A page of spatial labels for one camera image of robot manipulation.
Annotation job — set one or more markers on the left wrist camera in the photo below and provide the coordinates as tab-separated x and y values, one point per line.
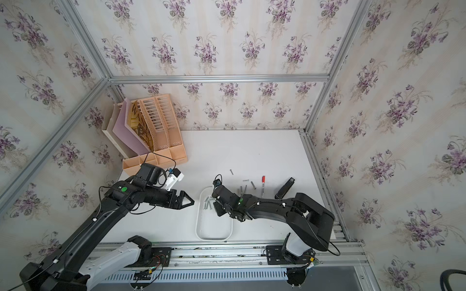
175	176

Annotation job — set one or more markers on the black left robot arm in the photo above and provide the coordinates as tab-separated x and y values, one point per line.
65	268

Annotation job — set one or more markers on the aluminium front rail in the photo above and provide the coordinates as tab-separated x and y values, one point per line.
188	256

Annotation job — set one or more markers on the peach plastic desk organizer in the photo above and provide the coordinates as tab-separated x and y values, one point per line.
169	148

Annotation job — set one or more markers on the red marker pen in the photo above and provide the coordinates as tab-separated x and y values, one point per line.
263	186

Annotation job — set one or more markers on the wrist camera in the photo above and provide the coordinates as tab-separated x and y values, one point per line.
218	181
175	176

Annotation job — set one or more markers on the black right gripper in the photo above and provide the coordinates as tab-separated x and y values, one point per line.
218	212

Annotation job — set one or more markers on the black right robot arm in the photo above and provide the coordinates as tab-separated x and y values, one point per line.
309	220

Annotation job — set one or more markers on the patterned brown book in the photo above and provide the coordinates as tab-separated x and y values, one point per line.
138	124

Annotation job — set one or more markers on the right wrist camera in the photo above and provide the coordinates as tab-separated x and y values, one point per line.
218	181

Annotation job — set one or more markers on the beige folder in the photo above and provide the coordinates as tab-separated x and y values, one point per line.
109	122

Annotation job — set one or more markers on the pile of silver screws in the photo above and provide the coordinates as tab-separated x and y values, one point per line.
208	203

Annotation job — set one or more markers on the black rectangular object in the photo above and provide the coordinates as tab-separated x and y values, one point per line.
284	189

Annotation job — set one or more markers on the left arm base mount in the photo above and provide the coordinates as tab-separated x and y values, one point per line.
135	252

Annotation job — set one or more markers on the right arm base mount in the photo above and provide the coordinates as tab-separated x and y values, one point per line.
297	254

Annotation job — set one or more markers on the purple folder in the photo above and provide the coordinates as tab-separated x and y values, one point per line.
124	132

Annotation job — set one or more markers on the white ribbed cable duct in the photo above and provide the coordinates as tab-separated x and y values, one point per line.
201	276

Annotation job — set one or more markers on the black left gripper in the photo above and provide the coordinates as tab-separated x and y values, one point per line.
178	204

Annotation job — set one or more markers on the white plastic storage box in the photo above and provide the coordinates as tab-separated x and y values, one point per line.
210	227

